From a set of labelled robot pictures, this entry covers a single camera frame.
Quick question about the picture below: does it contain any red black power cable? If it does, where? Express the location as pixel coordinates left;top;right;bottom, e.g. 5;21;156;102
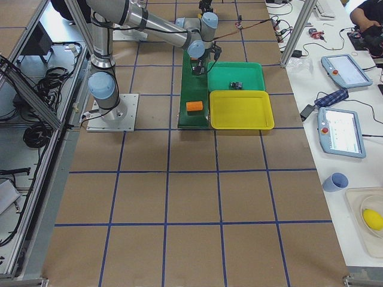
215;17;275;39

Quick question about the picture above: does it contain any blue plastic cup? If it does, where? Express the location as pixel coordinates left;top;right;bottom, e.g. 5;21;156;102
322;172;349;192

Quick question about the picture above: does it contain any teach pendant near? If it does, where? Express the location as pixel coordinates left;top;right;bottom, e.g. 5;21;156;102
317;107;366;158

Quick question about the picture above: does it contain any green push button red contact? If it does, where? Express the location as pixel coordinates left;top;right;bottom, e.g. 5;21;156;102
229;81;243;90

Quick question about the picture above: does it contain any green conveyor belt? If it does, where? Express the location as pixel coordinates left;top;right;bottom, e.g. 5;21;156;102
178;51;209;130

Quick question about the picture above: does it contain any person in black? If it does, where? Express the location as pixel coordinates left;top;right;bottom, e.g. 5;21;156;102
350;0;382;58

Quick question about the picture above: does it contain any teach pendant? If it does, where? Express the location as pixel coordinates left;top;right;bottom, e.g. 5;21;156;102
317;107;366;158
321;54;373;88

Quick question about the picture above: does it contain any teach pendant far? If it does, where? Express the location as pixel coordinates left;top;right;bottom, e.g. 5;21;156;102
321;54;373;88

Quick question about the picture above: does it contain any yellow tray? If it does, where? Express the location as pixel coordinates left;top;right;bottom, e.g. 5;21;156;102
209;90;275;130

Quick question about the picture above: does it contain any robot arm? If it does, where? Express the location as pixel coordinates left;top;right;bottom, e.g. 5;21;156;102
85;1;221;131

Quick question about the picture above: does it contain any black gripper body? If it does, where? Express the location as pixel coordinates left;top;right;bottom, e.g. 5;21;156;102
191;54;209;75
199;0;213;14

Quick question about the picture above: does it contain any yellow lemon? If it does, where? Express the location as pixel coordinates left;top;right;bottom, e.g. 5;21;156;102
362;209;382;231

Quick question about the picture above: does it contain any beige tray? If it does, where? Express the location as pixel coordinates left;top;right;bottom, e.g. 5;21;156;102
345;187;382;259

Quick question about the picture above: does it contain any plain orange cylinder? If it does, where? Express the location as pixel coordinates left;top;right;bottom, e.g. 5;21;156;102
186;101;203;112

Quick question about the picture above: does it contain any black power adapter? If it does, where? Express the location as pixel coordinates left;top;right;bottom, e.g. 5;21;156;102
300;104;315;122

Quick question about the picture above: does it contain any green tray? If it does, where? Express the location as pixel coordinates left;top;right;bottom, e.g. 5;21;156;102
208;61;266;91

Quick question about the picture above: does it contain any plaid pouch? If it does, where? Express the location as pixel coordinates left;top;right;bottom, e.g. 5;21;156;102
314;88;349;108

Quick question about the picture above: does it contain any aluminium frame post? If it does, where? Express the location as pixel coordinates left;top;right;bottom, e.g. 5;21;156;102
280;0;317;68

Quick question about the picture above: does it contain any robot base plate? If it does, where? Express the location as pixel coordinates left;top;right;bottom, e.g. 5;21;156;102
86;94;139;132
113;25;148;42

